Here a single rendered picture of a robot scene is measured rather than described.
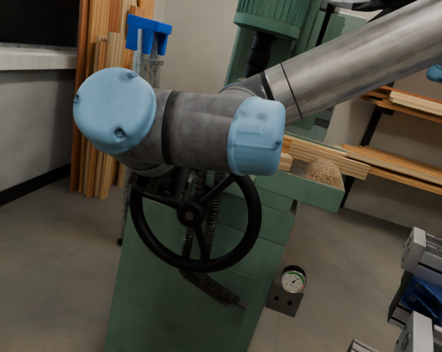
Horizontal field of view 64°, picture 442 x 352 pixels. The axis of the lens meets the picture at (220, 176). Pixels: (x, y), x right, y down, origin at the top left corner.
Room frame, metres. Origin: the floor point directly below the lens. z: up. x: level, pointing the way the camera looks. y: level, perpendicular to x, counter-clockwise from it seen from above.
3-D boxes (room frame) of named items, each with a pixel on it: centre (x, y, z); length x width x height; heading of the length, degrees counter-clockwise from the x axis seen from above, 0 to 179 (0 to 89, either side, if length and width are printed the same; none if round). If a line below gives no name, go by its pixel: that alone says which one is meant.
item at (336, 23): (1.20, -0.20, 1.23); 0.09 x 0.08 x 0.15; 171
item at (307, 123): (1.17, -0.20, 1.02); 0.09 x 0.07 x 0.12; 81
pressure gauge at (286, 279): (0.76, -0.24, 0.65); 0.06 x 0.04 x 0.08; 81
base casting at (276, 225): (1.13, -0.03, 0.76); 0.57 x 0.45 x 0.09; 171
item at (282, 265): (0.83, -0.25, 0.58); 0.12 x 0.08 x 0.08; 171
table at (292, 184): (0.90, -0.01, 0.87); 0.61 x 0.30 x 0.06; 81
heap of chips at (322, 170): (0.88, -0.25, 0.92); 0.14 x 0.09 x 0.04; 171
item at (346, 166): (0.99, -0.12, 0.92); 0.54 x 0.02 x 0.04; 81
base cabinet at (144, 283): (1.13, -0.03, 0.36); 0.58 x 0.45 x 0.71; 171
